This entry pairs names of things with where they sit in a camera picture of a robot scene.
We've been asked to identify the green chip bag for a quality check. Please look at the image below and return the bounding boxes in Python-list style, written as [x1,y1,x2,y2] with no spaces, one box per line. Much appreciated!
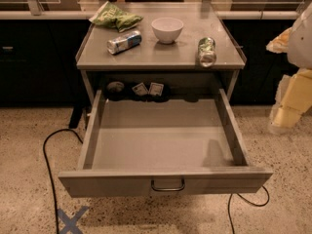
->
[90,2,143,32]

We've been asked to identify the blue silver soda can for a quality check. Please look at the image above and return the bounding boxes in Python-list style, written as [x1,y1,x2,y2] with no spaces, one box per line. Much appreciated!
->
[107,30,142,55]

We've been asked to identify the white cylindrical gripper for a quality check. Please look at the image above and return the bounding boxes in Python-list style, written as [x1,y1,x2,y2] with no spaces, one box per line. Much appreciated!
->
[266,4,312,134]

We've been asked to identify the white label tag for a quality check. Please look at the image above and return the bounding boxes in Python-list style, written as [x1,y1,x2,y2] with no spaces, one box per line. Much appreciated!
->
[132,83,148,97]
[149,82,164,97]

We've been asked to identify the grey cabinet table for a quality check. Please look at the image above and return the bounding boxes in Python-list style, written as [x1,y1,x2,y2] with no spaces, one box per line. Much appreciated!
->
[68,2,248,129]

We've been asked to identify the blue tape cross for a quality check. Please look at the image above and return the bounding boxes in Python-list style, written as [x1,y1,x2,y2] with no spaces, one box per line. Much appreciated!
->
[58,206,89,234]

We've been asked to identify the dark background counter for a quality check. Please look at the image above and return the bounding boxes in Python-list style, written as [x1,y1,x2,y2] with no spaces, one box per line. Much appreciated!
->
[0,19,297,106]

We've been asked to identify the black floor cable left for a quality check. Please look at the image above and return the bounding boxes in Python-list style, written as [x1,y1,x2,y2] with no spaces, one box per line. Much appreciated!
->
[42,128,84,234]

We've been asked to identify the white label tag left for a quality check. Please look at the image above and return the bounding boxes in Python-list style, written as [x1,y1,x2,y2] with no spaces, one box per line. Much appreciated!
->
[132,83,148,97]

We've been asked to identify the black floor cable right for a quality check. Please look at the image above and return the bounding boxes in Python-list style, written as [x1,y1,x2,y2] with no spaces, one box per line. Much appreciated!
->
[227,185,271,234]

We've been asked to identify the black metal drawer handle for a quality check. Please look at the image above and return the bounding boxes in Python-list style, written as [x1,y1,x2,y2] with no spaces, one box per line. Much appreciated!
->
[151,178,185,192]

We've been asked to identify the white bowl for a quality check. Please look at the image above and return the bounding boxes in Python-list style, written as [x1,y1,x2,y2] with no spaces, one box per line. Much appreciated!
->
[151,18,184,44]

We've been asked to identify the grey open top drawer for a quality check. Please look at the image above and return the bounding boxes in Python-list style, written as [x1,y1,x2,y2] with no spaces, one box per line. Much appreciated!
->
[58,94,272,197]

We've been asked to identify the white label tag right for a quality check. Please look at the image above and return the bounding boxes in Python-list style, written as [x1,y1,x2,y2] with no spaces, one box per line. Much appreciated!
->
[149,82,164,97]

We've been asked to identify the black floor cable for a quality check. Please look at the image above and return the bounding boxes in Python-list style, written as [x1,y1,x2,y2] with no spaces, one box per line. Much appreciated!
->
[42,128,84,234]
[227,185,271,234]

